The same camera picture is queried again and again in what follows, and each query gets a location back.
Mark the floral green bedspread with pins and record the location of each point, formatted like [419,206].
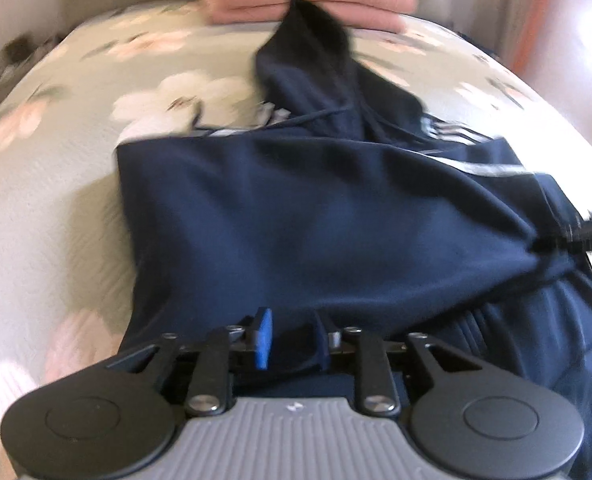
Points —
[61,170]

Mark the orange fabric strip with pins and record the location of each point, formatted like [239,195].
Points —
[538,15]

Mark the navy blue hoodie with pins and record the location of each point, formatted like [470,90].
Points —
[326,220]

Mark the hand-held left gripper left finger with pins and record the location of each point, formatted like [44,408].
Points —
[264,342]

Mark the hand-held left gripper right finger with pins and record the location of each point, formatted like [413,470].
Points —
[322,342]

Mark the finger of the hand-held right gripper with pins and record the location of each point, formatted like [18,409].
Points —
[583,235]

